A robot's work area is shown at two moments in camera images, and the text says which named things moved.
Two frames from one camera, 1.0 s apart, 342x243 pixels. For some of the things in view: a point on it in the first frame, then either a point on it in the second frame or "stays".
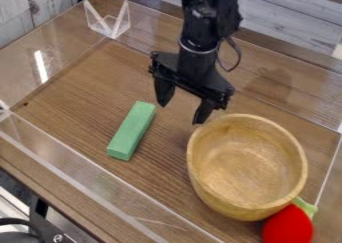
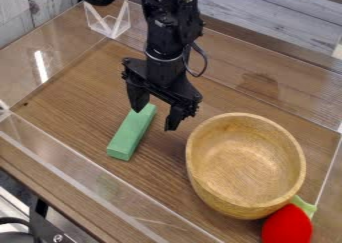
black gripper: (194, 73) -> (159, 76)
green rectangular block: (131, 130) stays
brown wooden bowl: (247, 165) stays
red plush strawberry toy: (289, 224) stays
